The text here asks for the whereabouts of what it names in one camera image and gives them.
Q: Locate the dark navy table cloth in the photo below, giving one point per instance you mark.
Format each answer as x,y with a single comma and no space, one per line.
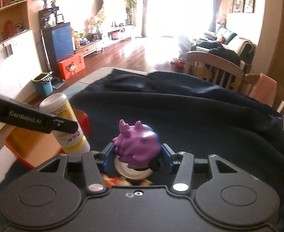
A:
231,176

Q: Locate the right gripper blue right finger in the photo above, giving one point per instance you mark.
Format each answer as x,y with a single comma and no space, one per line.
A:
170,159

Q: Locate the teal waste bin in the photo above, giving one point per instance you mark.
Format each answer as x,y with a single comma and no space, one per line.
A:
42,84

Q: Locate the dark green sofa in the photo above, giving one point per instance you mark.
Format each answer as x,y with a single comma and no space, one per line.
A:
227,39

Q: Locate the yellow white cylindrical canister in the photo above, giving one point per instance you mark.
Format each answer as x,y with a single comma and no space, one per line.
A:
67,130

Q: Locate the purple monster toy figure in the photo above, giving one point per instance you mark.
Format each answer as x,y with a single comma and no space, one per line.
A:
137,146

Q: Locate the red metal tin box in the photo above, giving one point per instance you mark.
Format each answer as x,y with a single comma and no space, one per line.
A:
33,148

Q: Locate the white sideboard cabinet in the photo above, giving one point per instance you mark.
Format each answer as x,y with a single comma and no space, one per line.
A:
19,65

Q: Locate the pink towel on chair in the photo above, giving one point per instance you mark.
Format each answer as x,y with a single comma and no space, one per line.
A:
264,90

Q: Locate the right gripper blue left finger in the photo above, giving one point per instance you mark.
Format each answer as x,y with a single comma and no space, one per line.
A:
105,159

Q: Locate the low white tv console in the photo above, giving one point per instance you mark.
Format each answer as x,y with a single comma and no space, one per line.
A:
110,36

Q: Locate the orange cartoon gift box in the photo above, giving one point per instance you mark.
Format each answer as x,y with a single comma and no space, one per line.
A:
71,65

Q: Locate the wooden dining chair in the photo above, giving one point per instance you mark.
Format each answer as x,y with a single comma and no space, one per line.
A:
226,74

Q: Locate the dark cabinet with blue panel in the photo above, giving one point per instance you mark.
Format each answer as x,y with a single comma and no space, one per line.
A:
56,38

